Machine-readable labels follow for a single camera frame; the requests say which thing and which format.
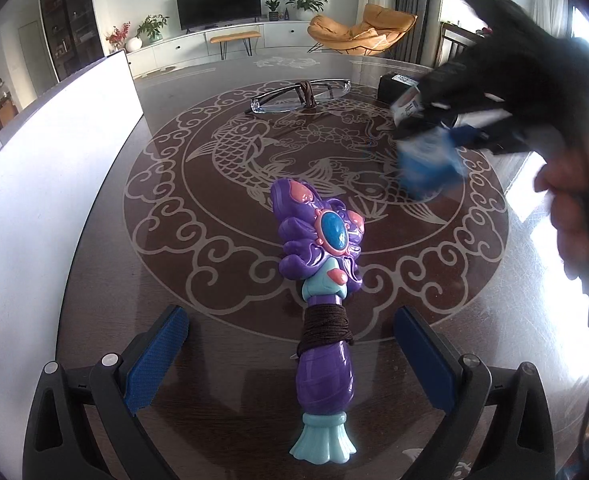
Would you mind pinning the wooden bench with metal legs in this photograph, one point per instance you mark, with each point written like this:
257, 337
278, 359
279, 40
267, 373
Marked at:
234, 36

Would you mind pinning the dark wooden chair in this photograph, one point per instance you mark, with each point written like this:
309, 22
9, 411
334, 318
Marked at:
452, 45

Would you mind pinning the white board panel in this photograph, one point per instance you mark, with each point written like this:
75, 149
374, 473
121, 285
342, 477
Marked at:
39, 210

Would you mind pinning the red flowers in white vase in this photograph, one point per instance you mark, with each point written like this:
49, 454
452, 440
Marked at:
124, 37

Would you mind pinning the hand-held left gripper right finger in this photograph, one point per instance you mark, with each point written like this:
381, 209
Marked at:
424, 360

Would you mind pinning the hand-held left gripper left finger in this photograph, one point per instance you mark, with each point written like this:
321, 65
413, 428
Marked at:
157, 360

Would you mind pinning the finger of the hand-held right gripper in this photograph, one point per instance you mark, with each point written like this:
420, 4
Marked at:
467, 136
419, 127

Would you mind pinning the orange lounge chair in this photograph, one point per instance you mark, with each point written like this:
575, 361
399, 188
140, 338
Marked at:
354, 30

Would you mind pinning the blue and white cream box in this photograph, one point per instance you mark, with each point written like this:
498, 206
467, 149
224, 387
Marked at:
424, 170

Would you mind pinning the grey curtain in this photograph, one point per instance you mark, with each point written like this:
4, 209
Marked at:
419, 5

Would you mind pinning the green potted plant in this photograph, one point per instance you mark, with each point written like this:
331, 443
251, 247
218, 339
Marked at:
153, 27

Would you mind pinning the white tv cabinet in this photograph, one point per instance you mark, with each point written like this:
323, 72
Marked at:
184, 47

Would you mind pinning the white door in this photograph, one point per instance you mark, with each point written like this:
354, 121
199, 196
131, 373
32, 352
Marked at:
30, 60

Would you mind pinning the black television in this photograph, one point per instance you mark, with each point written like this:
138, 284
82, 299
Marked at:
219, 5

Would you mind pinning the purple toy wand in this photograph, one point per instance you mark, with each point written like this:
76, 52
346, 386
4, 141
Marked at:
319, 390

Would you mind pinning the dark glass display cabinet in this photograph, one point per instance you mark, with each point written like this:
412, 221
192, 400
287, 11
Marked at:
72, 15

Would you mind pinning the dark patterned desktop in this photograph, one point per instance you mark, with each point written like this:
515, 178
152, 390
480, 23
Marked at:
234, 360

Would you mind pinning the black cardboard box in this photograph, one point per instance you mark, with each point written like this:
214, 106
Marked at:
387, 91

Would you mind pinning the clear rimless eyeglasses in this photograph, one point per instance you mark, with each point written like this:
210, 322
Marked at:
279, 100

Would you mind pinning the small potted plant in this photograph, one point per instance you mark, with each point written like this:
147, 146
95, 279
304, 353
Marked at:
273, 10

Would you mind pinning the person's right hand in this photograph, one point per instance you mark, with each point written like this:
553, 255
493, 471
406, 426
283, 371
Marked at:
567, 210

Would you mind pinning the large leafy potted plant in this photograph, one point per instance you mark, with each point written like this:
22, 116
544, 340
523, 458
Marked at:
304, 1

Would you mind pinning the brown wooden chair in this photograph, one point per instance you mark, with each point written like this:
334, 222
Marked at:
5, 110

